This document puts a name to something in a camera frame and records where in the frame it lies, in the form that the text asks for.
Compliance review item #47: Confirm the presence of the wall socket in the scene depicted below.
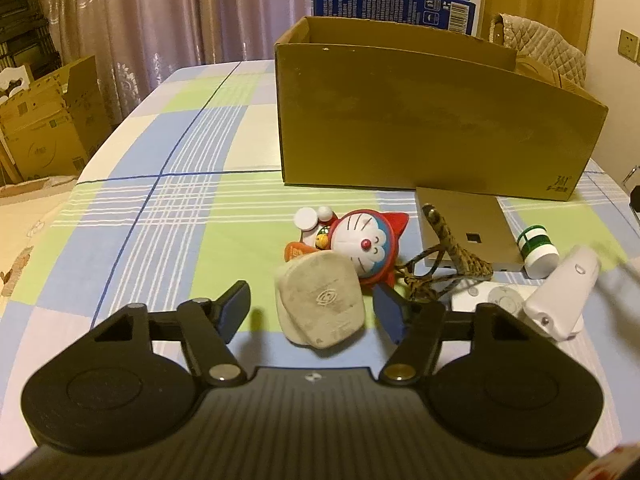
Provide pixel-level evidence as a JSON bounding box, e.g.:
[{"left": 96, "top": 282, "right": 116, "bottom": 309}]
[{"left": 619, "top": 29, "right": 640, "bottom": 63}]

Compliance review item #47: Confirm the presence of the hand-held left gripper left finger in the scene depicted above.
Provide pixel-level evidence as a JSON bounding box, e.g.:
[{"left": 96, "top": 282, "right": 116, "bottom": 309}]
[{"left": 92, "top": 280, "right": 251, "bottom": 386}]

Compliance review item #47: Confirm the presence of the white remote control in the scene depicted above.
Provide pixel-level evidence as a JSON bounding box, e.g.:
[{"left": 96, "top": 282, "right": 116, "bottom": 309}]
[{"left": 451, "top": 284, "right": 538, "bottom": 313}]

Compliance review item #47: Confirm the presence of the flat brown card box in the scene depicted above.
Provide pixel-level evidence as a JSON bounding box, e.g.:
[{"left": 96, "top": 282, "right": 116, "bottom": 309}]
[{"left": 415, "top": 187, "right": 525, "bottom": 272}]

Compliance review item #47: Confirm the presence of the pale patterned curtain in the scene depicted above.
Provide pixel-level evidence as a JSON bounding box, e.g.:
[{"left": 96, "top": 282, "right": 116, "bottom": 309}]
[{"left": 37, "top": 0, "right": 361, "bottom": 126}]

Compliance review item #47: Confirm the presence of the braided cord slingshot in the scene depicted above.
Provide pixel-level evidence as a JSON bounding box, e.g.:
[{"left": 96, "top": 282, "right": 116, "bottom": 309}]
[{"left": 395, "top": 203, "right": 493, "bottom": 301}]

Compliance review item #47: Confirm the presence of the large brown cardboard box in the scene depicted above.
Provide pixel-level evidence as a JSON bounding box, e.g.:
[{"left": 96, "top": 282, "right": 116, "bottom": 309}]
[{"left": 274, "top": 16, "right": 609, "bottom": 202}]

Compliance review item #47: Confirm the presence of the red blue cat toy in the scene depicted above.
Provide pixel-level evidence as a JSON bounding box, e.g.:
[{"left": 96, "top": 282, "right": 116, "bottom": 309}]
[{"left": 285, "top": 206, "right": 410, "bottom": 288}]

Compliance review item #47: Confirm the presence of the blue printed box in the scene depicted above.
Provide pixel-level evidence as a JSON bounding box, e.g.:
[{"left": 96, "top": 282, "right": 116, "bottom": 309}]
[{"left": 311, "top": 0, "right": 477, "bottom": 37}]

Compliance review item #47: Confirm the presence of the white handle-shaped device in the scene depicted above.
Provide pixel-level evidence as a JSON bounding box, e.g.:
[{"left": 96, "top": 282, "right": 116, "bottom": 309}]
[{"left": 522, "top": 245, "right": 601, "bottom": 343}]

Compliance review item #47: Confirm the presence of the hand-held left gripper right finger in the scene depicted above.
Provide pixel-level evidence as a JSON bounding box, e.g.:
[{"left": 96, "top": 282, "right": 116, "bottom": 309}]
[{"left": 372, "top": 284, "right": 531, "bottom": 386}]

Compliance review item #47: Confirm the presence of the white plug adapter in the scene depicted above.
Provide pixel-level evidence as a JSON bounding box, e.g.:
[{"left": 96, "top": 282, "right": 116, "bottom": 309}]
[{"left": 275, "top": 252, "right": 368, "bottom": 357}]

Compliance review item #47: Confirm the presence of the printed open cardboard carton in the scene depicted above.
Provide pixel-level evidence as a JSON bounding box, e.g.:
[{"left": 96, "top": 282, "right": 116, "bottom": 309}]
[{"left": 0, "top": 55, "right": 113, "bottom": 183}]

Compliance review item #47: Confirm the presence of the white and green jar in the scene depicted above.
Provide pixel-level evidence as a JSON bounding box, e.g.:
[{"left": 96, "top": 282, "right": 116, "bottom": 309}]
[{"left": 517, "top": 223, "right": 560, "bottom": 279}]

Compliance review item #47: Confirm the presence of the dark rack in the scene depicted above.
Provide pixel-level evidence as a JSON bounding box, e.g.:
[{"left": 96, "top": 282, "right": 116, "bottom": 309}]
[{"left": 0, "top": 0, "right": 63, "bottom": 96}]

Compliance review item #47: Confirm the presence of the beige quilted chair cover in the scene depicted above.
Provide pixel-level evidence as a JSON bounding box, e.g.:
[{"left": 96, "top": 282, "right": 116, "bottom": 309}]
[{"left": 489, "top": 12, "right": 588, "bottom": 93}]

